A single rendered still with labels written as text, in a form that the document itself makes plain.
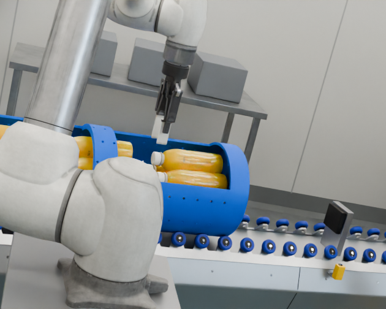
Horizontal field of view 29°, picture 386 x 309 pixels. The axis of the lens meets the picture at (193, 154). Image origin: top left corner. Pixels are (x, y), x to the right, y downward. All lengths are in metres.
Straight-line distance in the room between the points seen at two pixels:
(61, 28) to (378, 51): 4.50
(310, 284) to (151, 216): 1.06
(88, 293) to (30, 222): 0.18
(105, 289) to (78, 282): 0.06
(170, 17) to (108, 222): 0.80
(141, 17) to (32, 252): 0.74
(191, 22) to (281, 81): 3.60
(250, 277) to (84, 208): 0.97
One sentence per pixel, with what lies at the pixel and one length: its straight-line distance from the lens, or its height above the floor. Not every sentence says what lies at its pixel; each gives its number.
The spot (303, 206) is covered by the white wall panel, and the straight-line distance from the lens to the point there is 5.96.
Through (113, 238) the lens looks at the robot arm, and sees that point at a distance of 1.43.
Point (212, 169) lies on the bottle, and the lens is 2.21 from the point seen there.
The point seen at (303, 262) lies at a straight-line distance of 2.37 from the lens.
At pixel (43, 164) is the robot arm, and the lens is 1.45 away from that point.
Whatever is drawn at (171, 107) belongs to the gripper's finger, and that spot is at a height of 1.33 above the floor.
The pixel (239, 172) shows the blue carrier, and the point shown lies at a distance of 2.15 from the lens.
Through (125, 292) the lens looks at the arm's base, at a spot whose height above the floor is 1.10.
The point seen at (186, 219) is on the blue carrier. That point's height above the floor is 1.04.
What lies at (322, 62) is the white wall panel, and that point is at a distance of 5.69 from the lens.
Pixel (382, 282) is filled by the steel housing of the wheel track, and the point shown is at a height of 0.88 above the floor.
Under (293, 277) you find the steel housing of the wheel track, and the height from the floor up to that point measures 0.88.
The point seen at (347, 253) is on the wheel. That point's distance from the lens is 2.45.
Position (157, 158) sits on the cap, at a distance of 2.16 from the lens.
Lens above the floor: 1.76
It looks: 15 degrees down
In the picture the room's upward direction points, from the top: 14 degrees clockwise
